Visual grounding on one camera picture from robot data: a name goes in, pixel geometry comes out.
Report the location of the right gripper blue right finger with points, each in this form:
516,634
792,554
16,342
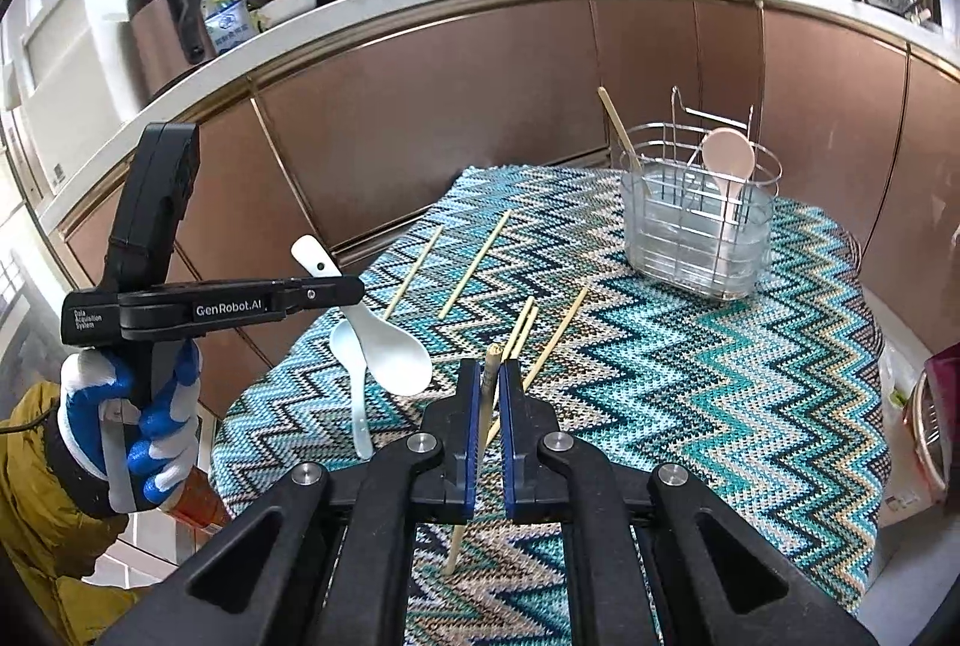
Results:
514,433

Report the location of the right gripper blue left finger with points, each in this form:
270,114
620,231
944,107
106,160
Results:
464,428

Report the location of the bamboo chopstick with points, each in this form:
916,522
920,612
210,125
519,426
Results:
487,391
518,331
408,279
474,265
557,335
636,168

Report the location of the white ceramic spoon short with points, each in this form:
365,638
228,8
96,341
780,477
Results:
398,362

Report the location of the white ceramic spoon long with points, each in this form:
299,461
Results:
347,351

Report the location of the wire utensil holder basket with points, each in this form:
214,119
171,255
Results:
678,227

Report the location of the pink ceramic spoon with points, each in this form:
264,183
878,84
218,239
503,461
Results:
730,158

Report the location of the blue white gloved left hand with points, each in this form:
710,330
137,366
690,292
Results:
111,457

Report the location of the zigzag patterned table mat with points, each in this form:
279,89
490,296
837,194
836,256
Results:
773,401

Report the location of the white cabinet appliance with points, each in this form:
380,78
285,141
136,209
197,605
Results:
78,81

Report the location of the yellow jacket sleeve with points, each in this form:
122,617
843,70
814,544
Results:
52,545

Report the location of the copper electric kettle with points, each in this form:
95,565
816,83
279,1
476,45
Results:
171,40

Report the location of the blue label bottle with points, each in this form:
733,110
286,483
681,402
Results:
228,23

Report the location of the white bowl on stove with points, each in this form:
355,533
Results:
276,12

